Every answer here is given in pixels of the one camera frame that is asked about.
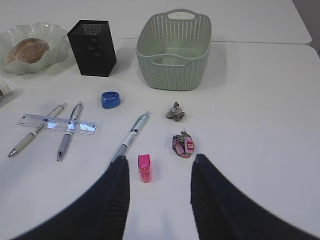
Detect grey paper ball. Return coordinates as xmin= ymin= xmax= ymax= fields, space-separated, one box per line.
xmin=165 ymin=101 xmax=186 ymax=122

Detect brown Nescafe coffee bottle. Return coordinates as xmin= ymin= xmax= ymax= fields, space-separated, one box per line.
xmin=0 ymin=79 xmax=14 ymax=107

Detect blue pencil sharpener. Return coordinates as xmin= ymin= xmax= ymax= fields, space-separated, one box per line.
xmin=100 ymin=91 xmax=121 ymax=109

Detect grey grip pen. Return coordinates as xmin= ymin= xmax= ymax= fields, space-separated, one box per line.
xmin=56 ymin=101 xmax=83 ymax=162

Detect clear plastic ruler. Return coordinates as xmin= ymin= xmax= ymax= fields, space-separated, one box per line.
xmin=16 ymin=114 xmax=98 ymax=135

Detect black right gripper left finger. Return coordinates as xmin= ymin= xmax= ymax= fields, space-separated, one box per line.
xmin=17 ymin=156 xmax=130 ymax=240

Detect black mesh pen holder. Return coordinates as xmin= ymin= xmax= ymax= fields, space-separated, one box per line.
xmin=67 ymin=20 xmax=117 ymax=77

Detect pink pencil sharpener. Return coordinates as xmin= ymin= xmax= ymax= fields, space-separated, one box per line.
xmin=137 ymin=154 xmax=152 ymax=183

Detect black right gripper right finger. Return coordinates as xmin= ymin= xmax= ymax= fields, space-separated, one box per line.
xmin=190 ymin=154 xmax=316 ymax=240

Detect blue grip pen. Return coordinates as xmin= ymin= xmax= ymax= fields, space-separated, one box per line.
xmin=104 ymin=111 xmax=151 ymax=170

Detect sugared bread roll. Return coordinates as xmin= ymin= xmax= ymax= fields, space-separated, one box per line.
xmin=6 ymin=38 xmax=50 ymax=65

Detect cream grip pen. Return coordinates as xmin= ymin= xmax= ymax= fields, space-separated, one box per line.
xmin=8 ymin=102 xmax=67 ymax=158

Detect green wavy glass plate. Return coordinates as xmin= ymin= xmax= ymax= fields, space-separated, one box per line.
xmin=0 ymin=21 xmax=70 ymax=75

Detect pink paper ball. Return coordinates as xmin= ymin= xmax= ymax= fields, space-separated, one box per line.
xmin=171 ymin=131 xmax=196 ymax=159

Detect green woven plastic basket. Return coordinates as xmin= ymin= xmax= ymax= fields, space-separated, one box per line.
xmin=136 ymin=9 xmax=212 ymax=91

